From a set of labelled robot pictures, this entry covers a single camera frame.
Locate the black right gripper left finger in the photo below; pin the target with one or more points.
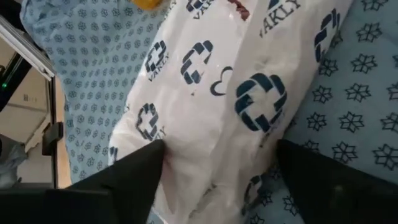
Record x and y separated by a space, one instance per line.
93 202

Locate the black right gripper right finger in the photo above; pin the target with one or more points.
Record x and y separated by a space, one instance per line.
335 196

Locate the white bag navy cross print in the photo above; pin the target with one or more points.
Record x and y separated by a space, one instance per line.
202 130

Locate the blue patterned hospital gown cloth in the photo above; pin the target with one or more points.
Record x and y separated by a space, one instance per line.
93 62

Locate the orange pill bottle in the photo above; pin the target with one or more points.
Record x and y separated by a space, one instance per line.
146 3

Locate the pale grey bundle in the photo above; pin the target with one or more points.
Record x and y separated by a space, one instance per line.
11 161

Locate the black device with green light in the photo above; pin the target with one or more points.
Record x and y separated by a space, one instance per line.
12 87

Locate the black metal table frame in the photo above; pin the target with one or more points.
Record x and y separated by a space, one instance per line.
53 140

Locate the aluminium frame upright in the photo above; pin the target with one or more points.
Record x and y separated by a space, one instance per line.
28 49

